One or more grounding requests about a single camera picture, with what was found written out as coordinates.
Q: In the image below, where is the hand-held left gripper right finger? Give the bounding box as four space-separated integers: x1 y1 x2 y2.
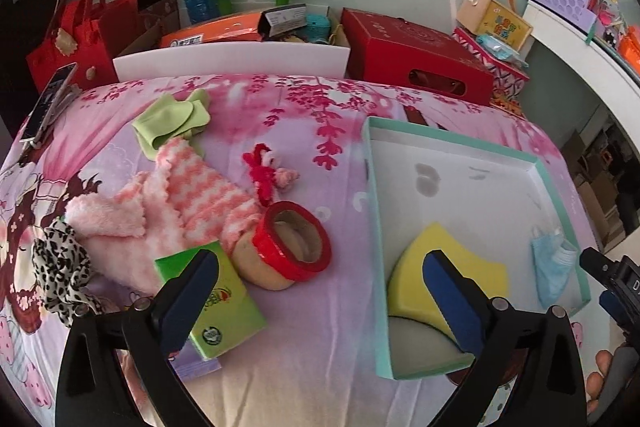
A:
422 250 587 427

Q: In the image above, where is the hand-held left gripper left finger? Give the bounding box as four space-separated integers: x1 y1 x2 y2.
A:
56 249 221 427

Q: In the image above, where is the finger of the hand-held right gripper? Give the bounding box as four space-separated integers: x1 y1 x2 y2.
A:
579 247 626 333

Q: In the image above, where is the purple wipes packet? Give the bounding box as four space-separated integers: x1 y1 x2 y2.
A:
170 347 223 380

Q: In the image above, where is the red tape roll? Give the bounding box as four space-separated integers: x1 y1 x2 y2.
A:
251 202 332 282

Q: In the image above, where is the pink striped fluffy towel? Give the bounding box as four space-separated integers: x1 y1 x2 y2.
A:
65 138 263 295

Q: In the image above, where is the white box with teal rim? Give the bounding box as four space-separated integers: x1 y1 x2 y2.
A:
361 116 592 380

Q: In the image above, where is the leopard print scrunchie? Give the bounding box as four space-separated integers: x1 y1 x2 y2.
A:
31 218 103 328

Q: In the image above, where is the person's right hand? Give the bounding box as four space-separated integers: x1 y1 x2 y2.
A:
586 349 618 415

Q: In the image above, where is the green tissue packet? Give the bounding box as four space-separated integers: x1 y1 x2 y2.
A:
154 241 268 362

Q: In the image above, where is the blue face mask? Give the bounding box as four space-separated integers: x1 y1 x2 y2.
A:
530 225 581 309

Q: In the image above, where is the yellow sponge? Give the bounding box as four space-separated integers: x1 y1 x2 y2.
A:
387 222 510 358

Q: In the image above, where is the stack of cardboard boxes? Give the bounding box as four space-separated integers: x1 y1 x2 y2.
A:
565 127 640 248

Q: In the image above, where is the beige round sponge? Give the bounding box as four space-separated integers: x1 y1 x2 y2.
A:
234 232 301 292

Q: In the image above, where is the pink printed blanket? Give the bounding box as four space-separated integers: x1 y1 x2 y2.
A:
0 74 606 427

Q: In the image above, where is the green cloth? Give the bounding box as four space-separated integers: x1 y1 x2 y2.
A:
132 88 212 158

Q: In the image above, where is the red gold patterned packet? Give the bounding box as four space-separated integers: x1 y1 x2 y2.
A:
490 94 526 118

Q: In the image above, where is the red white patterned box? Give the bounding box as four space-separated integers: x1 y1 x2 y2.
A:
452 27 531 100

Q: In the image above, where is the white desk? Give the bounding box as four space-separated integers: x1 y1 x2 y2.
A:
522 2 640 168

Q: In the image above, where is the orange packet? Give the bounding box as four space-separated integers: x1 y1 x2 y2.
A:
617 27 640 68

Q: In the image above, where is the pale blue wipes pack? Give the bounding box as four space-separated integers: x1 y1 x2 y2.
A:
475 34 530 68

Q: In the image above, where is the white bed board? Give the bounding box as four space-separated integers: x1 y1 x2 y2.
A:
112 39 351 82

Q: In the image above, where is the smartphone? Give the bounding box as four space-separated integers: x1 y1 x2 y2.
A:
19 62 81 148

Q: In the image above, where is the yellow carry box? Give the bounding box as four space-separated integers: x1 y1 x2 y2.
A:
457 0 533 50

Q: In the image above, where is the red gift box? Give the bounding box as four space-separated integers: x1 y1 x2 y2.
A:
340 8 496 106

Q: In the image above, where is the orange cardboard box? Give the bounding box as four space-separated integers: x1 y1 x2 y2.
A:
160 12 266 49

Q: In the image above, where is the red tote bag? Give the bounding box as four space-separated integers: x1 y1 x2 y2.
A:
26 0 121 95

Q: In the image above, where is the dark red paper bag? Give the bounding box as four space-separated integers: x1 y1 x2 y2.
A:
97 0 181 58

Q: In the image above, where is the black cardboard box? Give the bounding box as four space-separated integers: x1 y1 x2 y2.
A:
257 3 308 40

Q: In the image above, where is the teal plastic toy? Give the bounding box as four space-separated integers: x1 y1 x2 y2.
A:
305 12 331 45

